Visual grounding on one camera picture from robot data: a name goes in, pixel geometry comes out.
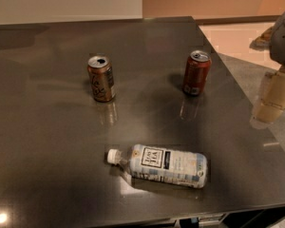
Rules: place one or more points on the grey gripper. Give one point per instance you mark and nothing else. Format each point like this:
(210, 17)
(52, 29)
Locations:
(284, 40)

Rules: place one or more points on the red coke can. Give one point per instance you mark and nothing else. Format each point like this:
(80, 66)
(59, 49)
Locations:
(197, 68)

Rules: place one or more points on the orange soda can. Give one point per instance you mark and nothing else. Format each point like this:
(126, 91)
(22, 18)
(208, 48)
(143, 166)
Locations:
(101, 78)

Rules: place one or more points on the white tea bottle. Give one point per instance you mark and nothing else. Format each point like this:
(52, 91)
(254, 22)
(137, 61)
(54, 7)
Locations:
(153, 163)

